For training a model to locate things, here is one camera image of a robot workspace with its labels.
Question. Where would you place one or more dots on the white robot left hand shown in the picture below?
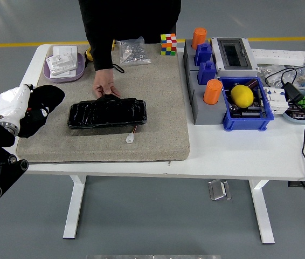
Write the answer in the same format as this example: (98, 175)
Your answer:
(12, 103)

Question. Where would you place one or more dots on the person's right hand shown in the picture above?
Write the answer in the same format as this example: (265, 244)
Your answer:
(104, 81)

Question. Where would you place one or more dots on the black panel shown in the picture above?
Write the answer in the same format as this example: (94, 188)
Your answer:
(106, 113)

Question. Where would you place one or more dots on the person's right forearm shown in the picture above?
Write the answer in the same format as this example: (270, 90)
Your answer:
(101, 51)

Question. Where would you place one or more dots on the purple tray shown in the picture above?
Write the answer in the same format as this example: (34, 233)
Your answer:
(81, 64)

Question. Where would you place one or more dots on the yellow tape measure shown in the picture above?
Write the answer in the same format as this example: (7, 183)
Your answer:
(88, 54)

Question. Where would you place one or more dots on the clear bag of screws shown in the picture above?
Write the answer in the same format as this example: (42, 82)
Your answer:
(133, 52)

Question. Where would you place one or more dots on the grey-brown mat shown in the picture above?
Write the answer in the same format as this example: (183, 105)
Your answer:
(155, 108)

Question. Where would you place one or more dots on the person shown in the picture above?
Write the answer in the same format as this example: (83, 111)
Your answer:
(131, 19)

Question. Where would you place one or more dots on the colourful puzzle cube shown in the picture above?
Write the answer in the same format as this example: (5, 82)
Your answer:
(168, 44)

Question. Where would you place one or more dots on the grey base block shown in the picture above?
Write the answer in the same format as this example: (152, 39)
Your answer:
(188, 58)
(209, 114)

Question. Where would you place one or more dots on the blue block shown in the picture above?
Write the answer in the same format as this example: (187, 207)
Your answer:
(207, 73)
(203, 54)

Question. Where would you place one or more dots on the orange cylinder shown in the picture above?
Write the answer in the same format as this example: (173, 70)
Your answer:
(212, 91)
(199, 37)

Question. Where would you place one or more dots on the white table leg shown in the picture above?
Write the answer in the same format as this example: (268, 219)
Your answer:
(263, 213)
(74, 207)

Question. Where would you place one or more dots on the grey electrical box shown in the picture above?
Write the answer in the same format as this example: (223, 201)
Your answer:
(233, 55)

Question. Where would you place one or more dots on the yellow lemon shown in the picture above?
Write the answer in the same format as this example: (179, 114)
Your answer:
(242, 95)

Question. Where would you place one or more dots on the blue plastic bin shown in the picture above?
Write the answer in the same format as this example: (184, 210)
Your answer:
(245, 122)

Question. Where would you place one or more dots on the dark circuit board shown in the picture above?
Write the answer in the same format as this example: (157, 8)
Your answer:
(249, 112)

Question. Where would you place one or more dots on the brown cylinder part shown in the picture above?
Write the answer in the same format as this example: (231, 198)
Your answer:
(253, 83)

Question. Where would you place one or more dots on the clear bags of parts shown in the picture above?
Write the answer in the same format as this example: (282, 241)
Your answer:
(269, 71)

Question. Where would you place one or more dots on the white power strip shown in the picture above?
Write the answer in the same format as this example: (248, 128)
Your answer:
(276, 56)

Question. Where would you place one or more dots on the black power adapter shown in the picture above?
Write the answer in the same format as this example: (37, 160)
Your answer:
(292, 91)

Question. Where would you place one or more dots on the white wall switch plate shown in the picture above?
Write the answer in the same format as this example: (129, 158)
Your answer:
(63, 50)
(63, 73)

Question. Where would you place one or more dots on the silver metal bracket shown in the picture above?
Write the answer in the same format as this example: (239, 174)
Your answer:
(218, 190)

